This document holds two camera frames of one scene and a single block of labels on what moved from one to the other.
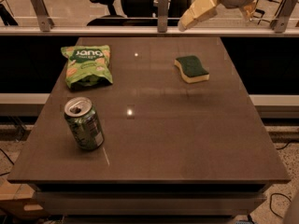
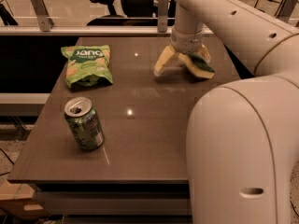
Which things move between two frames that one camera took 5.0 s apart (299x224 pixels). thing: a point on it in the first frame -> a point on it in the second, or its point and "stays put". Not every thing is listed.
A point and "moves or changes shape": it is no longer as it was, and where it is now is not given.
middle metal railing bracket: x=163 y=10 stays put
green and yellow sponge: x=192 y=69 moves or changes shape
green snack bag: x=87 y=65 stays put
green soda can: x=84 y=123 stays put
